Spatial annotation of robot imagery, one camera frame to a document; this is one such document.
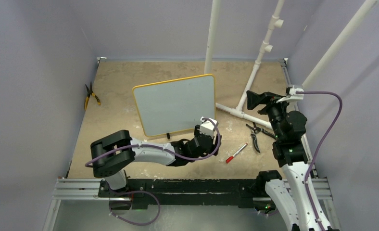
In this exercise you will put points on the yellow handled pliers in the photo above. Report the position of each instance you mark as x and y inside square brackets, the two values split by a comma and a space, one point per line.
[90, 93]

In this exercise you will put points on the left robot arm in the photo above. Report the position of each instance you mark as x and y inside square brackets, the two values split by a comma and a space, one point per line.
[111, 154]

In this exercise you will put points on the white diagonal pole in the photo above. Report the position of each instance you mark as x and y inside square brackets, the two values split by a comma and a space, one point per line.
[340, 40]

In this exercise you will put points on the black handled pliers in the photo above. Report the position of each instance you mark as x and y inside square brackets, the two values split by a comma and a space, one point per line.
[256, 130]

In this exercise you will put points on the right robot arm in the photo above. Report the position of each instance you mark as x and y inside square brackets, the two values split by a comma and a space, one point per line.
[299, 206]

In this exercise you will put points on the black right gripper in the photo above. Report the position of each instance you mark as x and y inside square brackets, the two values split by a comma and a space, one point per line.
[254, 99]

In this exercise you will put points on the yellow framed whiteboard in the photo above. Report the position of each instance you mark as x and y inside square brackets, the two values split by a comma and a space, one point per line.
[175, 105]

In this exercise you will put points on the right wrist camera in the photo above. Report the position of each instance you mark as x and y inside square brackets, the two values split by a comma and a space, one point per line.
[293, 94]

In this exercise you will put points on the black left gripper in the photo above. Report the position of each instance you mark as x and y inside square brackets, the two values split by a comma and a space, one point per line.
[213, 149]

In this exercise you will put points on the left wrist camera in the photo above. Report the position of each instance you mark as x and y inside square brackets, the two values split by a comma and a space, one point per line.
[208, 126]

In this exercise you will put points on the aluminium front rail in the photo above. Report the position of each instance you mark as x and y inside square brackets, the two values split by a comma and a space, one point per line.
[87, 189]

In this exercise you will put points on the white PVC pipe frame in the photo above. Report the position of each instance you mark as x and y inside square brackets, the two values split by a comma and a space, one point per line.
[266, 47]

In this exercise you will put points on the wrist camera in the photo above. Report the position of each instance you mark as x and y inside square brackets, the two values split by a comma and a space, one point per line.
[208, 126]
[293, 94]

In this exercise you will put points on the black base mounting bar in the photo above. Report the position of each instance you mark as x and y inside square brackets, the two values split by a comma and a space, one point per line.
[243, 193]

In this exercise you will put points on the white vertical pole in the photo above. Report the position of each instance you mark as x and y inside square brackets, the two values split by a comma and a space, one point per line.
[215, 11]

